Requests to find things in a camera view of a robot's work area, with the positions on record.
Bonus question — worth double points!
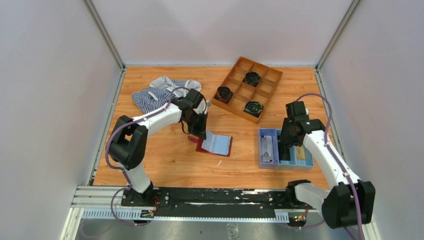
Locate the black rolled belt top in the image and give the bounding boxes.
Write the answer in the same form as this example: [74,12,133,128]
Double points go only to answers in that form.
[242,71,261,87]

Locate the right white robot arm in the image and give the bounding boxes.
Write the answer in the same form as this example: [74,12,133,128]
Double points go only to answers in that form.
[278,101,376,229]

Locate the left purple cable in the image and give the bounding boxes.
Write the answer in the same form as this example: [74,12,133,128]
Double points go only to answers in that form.
[105,87,191,227]

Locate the silver item in organizer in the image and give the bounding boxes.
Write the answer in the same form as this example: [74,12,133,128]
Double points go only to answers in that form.
[260,135,274,163]

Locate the striped blue white cloth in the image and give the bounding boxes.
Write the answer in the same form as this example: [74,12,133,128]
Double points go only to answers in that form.
[131,76,202,114]

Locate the black rolled belt left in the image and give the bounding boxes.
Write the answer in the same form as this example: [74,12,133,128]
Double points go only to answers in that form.
[213,86,234,104]

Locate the gold item in organizer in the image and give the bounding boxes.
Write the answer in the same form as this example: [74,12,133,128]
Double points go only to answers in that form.
[295,146,306,161]

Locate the black yellow rolled belt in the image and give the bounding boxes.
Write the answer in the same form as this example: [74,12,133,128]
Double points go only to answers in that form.
[243,100,264,118]

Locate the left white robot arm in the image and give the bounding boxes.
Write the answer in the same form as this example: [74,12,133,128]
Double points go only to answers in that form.
[105,89,208,195]

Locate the blue plastic organizer box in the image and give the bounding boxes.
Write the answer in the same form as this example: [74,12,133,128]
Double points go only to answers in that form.
[258,128,315,172]

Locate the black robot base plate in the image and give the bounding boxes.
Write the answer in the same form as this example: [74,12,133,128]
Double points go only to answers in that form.
[120,187,312,220]

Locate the white slotted cable duct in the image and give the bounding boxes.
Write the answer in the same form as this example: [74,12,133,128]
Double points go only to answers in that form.
[81,209,290,223]

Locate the red leather card holder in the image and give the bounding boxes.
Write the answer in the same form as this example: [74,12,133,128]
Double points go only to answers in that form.
[188,129,233,157]

